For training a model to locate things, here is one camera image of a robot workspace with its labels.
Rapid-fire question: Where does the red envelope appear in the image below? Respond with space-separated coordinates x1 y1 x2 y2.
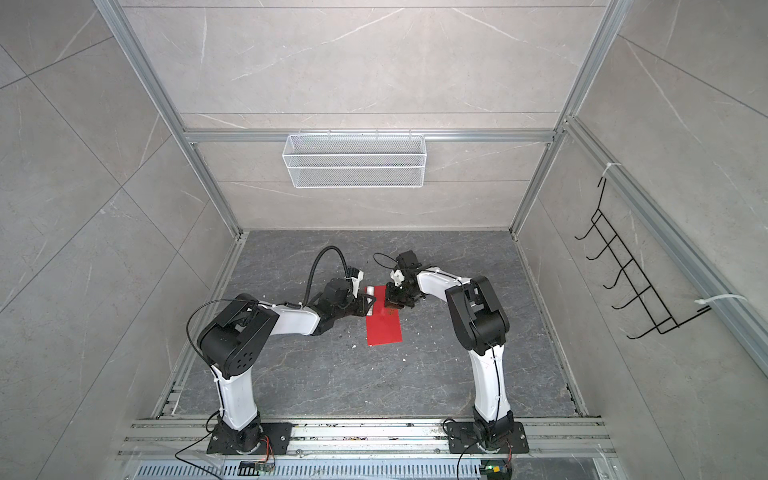
366 286 403 346

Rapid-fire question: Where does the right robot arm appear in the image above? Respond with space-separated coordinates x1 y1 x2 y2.
385 267 514 450

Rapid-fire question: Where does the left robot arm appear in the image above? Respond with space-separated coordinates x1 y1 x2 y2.
196 278 376 454

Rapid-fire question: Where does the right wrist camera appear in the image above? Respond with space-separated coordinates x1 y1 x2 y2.
390 250 422 287

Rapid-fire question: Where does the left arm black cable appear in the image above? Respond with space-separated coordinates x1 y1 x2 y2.
184 245 352 367

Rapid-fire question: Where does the white wire mesh basket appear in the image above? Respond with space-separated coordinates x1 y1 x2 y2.
282 133 428 189

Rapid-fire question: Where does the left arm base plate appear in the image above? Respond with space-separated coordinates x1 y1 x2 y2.
206 421 293 456

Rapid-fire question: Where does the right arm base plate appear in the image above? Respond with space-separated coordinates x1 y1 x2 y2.
441 419 530 455

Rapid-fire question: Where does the black wire hook rack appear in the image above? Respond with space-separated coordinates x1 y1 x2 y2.
574 178 712 340

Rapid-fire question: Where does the grey slotted cable duct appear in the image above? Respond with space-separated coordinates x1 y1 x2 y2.
133 459 482 479

